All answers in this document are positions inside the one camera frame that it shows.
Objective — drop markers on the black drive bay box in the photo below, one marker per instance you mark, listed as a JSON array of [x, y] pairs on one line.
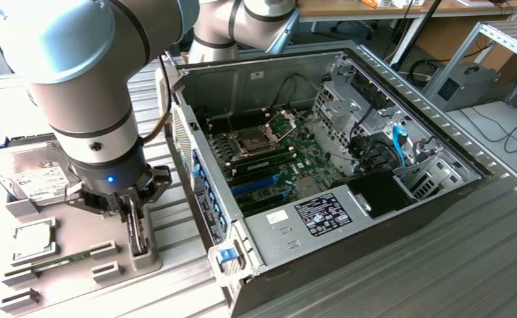
[[377, 192]]

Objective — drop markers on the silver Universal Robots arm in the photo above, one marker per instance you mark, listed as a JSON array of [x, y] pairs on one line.
[[76, 66]]

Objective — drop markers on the metal socket cover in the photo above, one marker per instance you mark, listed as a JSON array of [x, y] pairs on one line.
[[280, 123]]

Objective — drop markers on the green motherboard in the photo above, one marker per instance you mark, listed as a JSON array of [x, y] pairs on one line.
[[267, 162]]

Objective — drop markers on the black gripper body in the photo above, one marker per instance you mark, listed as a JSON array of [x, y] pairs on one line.
[[108, 189]]

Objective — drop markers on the grey parts rack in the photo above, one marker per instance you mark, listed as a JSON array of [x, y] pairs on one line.
[[82, 251]]

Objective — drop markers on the wooden desk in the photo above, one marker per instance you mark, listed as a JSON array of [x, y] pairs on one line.
[[412, 10]]

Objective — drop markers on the blue expansion slot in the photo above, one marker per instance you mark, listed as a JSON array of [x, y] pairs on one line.
[[255, 185]]

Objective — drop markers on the silver CPU chip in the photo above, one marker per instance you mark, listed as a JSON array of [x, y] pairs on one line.
[[32, 242]]

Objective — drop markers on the green RAM stick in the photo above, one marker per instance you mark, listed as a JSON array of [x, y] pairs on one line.
[[48, 261]]

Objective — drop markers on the silver chipset heatsink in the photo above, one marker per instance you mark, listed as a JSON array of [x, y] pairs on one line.
[[308, 186]]

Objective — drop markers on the silver hard disk drive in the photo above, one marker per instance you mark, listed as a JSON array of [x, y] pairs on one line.
[[25, 172]]

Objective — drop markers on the blue case latch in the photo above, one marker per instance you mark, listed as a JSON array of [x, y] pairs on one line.
[[226, 255]]

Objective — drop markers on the installed black RAM stick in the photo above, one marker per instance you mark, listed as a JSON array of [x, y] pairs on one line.
[[263, 163]]

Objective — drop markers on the grey power supply unit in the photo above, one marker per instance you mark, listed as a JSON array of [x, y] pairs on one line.
[[303, 225]]

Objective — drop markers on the CPU socket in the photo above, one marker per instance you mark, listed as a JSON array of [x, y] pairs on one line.
[[254, 143]]

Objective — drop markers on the aluminium frame table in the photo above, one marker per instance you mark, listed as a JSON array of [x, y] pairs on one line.
[[501, 53]]

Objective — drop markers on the open black PC case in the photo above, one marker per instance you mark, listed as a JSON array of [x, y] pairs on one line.
[[328, 172]]

